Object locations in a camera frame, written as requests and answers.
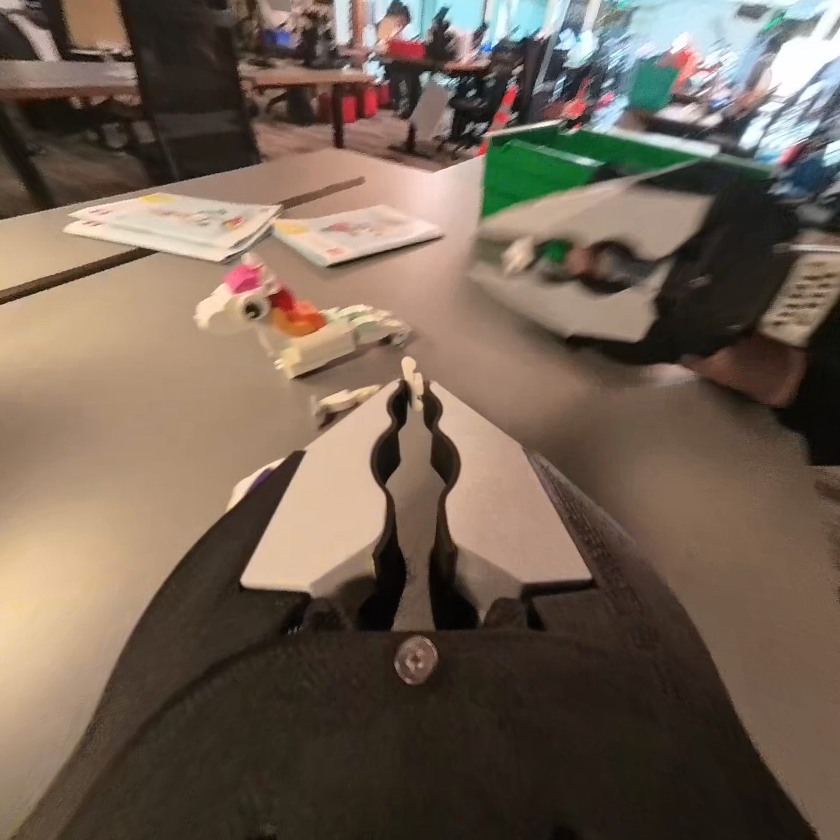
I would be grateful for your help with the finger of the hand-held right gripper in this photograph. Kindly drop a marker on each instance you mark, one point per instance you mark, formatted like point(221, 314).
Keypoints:
point(623, 213)
point(590, 315)

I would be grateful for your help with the lego instruction booklet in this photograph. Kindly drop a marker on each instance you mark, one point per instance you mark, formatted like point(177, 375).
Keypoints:
point(177, 213)
point(358, 233)
point(164, 246)

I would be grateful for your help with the white lego leg assembly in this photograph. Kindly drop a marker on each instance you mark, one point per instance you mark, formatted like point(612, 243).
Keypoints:
point(344, 400)

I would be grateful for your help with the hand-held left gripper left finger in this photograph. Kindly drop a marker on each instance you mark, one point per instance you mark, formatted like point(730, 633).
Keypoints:
point(315, 518)

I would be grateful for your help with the person's right hand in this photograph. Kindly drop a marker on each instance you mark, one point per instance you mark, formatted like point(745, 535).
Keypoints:
point(754, 371)

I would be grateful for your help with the green plastic bin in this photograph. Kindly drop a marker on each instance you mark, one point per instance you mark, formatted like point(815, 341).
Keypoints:
point(544, 170)

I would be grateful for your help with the grey desk panel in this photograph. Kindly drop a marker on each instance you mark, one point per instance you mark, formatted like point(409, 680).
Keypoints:
point(430, 111)

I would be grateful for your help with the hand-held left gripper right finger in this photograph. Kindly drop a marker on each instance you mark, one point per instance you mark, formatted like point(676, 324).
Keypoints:
point(518, 518)

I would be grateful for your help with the rainbow lego disc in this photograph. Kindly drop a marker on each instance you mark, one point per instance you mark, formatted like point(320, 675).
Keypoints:
point(253, 482)

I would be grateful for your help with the white lego unicorn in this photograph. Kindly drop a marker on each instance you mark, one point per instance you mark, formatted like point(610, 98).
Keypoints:
point(308, 341)

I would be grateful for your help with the black mesh chair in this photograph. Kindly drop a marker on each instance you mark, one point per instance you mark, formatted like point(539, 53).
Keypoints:
point(190, 85)

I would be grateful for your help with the white lego joint piece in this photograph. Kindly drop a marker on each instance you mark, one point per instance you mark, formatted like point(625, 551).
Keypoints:
point(413, 384)

